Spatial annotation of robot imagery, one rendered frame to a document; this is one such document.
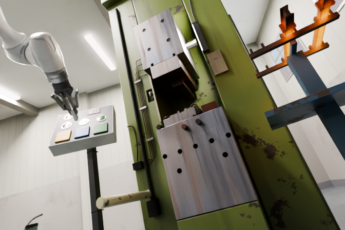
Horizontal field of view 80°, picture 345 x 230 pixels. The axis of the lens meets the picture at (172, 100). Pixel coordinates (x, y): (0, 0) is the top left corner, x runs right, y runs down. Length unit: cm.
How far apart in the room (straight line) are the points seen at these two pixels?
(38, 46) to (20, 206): 573
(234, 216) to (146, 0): 172
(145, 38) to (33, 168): 542
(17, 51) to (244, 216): 118
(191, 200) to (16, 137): 638
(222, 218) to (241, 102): 63
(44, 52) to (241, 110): 102
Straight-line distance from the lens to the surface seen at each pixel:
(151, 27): 158
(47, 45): 100
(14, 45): 110
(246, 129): 125
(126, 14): 203
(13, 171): 685
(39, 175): 633
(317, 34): 104
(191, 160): 107
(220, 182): 104
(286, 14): 81
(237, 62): 139
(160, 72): 135
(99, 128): 123
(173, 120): 119
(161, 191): 134
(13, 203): 666
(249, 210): 103
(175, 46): 140
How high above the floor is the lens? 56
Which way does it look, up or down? 25 degrees up
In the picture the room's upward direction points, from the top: 16 degrees counter-clockwise
